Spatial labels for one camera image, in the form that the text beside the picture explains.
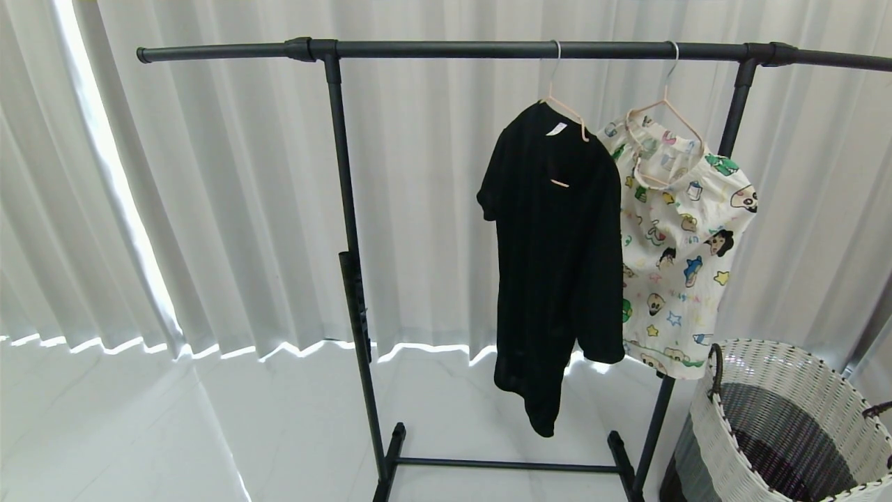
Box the black shorts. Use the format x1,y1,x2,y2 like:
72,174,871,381
477,101,626,439

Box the pink clothes hanger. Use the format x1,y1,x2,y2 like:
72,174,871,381
624,41,709,189
541,40,592,189

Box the cream printed garment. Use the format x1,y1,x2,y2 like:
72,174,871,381
595,110,760,381

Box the black clothes rack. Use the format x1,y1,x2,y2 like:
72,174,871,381
137,36,892,502

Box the white laundry basket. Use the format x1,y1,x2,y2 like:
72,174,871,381
658,339,892,502

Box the white curtain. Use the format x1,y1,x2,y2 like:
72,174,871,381
0,0,892,370

